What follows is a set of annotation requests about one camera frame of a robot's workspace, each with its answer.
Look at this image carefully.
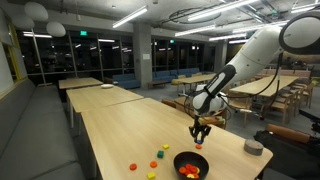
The low wooden bench table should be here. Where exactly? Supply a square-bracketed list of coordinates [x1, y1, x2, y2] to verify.
[147, 79, 168, 90]

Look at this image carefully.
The black ceiling ring fixture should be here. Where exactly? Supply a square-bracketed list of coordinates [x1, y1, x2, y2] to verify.
[168, 7, 223, 25]

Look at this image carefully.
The grey bench sofa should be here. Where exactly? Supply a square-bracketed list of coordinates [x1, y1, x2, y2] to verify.
[0, 78, 86, 180]

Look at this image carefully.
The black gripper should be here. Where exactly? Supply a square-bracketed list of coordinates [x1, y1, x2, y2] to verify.
[188, 115, 213, 143]

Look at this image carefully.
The brown leather cushion roll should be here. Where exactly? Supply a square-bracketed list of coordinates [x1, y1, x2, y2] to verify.
[264, 123, 312, 145]

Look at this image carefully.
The black bowl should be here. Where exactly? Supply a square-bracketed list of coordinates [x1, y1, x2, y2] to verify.
[173, 150, 210, 180]

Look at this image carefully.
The light wooden chair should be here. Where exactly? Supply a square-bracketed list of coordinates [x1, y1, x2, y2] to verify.
[298, 81, 316, 108]
[228, 93, 254, 128]
[263, 93, 293, 126]

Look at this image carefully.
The grey fabric cylinder speaker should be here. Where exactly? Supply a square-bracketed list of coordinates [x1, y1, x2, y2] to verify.
[243, 139, 264, 157]

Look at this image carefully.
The light wooden table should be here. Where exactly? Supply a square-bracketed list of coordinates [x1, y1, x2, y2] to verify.
[65, 84, 145, 129]
[58, 77, 104, 103]

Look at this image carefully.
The concrete column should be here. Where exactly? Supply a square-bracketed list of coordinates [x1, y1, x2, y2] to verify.
[133, 22, 153, 89]

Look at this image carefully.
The long wooden table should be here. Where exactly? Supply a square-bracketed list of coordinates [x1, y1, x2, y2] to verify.
[173, 73, 218, 96]
[229, 74, 300, 98]

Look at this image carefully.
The black tripod equipment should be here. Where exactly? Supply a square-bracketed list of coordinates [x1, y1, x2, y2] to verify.
[298, 108, 320, 136]

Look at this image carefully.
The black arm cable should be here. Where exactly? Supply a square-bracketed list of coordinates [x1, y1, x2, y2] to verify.
[219, 53, 284, 118]

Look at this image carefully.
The blue sofa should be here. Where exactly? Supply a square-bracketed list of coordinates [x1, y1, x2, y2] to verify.
[111, 73, 142, 90]
[152, 69, 179, 83]
[176, 67, 201, 78]

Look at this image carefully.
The wrist camera on tan mount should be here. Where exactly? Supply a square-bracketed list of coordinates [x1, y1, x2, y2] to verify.
[200, 115, 224, 127]

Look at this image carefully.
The yellow window frame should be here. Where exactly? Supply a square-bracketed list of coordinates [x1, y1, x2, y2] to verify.
[7, 24, 24, 83]

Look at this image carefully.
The white round pendant lamp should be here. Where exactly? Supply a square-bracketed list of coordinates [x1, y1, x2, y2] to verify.
[45, 21, 67, 38]
[23, 1, 49, 22]
[12, 14, 35, 30]

